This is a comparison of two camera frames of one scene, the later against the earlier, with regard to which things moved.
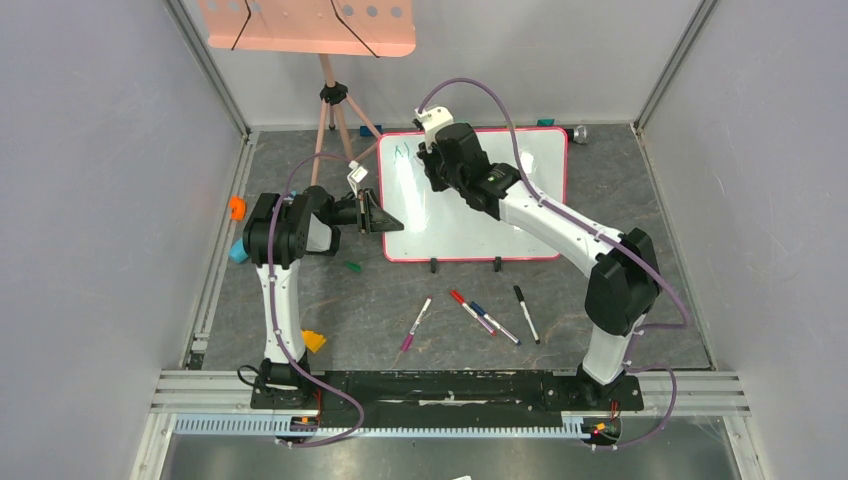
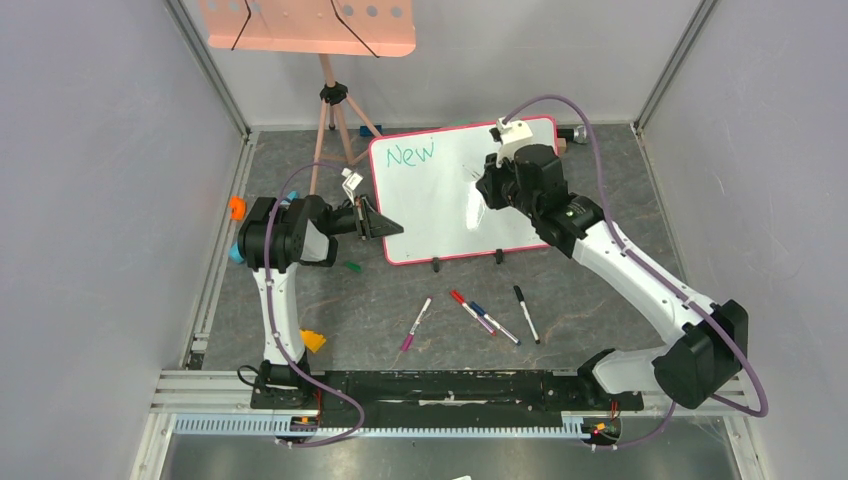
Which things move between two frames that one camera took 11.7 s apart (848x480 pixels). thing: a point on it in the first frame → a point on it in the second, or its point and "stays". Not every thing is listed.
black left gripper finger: (386, 226) stays
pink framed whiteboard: (441, 226) stays
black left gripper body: (353, 212) stays
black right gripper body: (431, 154) → (490, 187)
